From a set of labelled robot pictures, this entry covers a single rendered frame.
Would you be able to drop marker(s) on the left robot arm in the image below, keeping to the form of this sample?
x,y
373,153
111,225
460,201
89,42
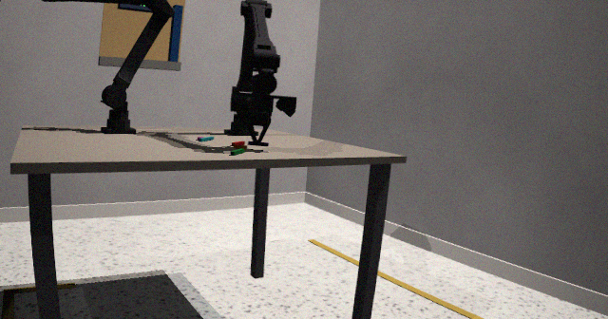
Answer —
x,y
264,82

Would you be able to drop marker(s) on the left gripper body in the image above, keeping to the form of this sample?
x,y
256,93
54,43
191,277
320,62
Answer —
x,y
264,117

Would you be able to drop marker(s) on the green rod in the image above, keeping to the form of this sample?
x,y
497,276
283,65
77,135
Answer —
x,y
236,152

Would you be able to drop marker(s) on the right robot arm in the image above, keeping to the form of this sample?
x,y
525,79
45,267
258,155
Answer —
x,y
114,95

